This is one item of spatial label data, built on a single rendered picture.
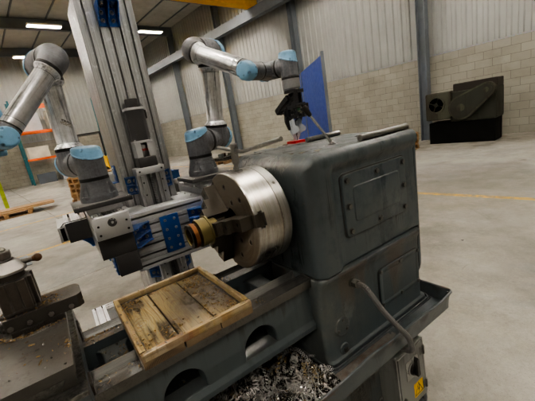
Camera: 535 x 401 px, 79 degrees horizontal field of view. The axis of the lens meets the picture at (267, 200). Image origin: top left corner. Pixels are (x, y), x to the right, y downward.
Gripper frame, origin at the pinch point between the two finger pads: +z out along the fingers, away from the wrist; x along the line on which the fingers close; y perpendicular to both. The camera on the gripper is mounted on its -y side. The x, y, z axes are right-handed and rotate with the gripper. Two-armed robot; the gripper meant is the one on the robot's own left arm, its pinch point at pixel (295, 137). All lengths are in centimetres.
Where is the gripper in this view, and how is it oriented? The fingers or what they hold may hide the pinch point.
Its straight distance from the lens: 146.6
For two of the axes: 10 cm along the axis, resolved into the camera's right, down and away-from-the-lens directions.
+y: 5.7, 1.0, -8.1
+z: 1.6, 9.6, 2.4
